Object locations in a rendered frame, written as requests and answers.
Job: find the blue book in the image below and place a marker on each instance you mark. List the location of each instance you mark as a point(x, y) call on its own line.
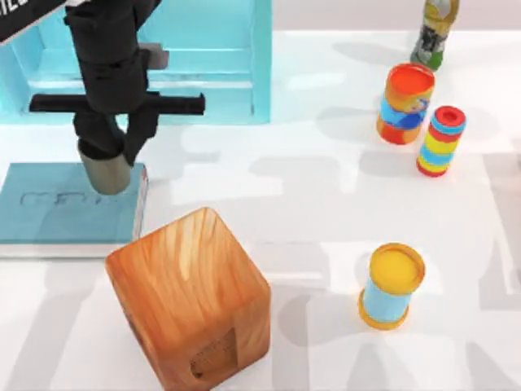
point(61, 216)

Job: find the green bottle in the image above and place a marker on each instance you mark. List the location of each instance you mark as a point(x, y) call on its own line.
point(433, 40)

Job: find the pale grey rounded box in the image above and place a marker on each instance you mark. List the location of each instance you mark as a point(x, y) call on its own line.
point(156, 57)

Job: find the stack of coloured rings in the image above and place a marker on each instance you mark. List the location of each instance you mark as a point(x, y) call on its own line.
point(439, 146)

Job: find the wooden block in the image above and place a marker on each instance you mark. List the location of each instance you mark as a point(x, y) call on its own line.
point(183, 293)

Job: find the grey cup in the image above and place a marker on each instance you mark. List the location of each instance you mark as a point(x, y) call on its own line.
point(106, 179)

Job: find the light blue rack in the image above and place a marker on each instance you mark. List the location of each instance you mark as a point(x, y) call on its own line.
point(228, 61)

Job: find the yellow and blue can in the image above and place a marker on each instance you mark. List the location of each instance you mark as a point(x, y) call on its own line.
point(386, 293)

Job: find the orange and blue can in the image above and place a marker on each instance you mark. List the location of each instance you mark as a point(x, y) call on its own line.
point(405, 110)

